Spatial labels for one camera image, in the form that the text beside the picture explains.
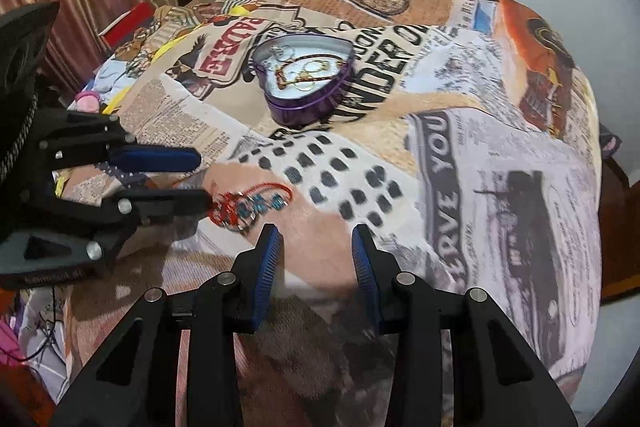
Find red and white box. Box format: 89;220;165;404
97;1;157;51

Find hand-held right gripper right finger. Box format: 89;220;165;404
351;223;576;427

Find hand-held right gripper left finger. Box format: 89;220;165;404
50;223;282;427

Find pink plush toy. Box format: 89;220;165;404
74;90;102;114

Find gold hoop earrings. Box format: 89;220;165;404
299;60;332;88

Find red bracelet with blue beads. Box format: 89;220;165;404
207;183;294;234

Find printed newspaper-pattern blanket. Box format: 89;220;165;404
65;0;602;427

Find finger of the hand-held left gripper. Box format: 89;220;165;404
0;188;214;292
25;109;202;174

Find thin black cable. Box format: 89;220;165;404
0;284;68;363

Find gold chain necklace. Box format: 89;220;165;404
271;53;349;92

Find purple heart-shaped tin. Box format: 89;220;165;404
251;32;356;130

